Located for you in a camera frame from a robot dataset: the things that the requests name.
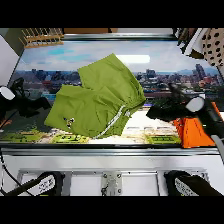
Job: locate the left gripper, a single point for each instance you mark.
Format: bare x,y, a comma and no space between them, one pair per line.
40,105

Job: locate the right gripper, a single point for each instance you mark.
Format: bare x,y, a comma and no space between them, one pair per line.
161,111

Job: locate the green shorts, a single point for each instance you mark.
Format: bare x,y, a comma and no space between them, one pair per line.
100,100

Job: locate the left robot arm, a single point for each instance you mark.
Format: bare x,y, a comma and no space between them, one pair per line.
10,103

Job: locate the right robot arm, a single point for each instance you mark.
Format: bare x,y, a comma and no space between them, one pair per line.
206,113

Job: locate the orange garment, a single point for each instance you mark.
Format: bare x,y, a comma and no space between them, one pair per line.
195,133

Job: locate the wooden hanger rack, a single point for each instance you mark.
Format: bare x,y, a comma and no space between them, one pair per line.
41,38

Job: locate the white perforated basket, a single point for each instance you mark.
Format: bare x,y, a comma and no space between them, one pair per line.
213,45

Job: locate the silver frame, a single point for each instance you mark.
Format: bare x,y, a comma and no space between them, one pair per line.
110,152

